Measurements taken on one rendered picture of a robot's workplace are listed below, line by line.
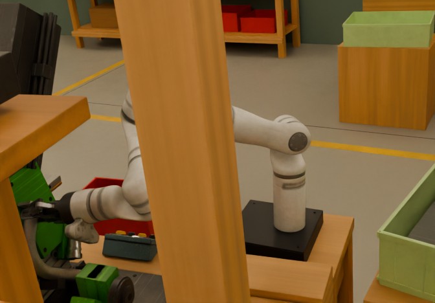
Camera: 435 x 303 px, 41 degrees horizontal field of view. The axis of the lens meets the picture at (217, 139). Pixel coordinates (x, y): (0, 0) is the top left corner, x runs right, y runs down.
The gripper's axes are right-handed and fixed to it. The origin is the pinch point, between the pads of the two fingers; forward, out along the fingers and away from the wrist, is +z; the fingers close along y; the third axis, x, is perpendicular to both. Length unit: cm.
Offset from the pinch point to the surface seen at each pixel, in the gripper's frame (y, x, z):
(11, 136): 41, 3, -37
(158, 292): -32.8, 13.8, -12.7
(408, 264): -64, 6, -69
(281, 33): -405, -316, 99
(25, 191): 0.9, -6.0, 2.9
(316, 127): -308, -152, 35
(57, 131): 34, 0, -39
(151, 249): -38.6, 0.9, -5.6
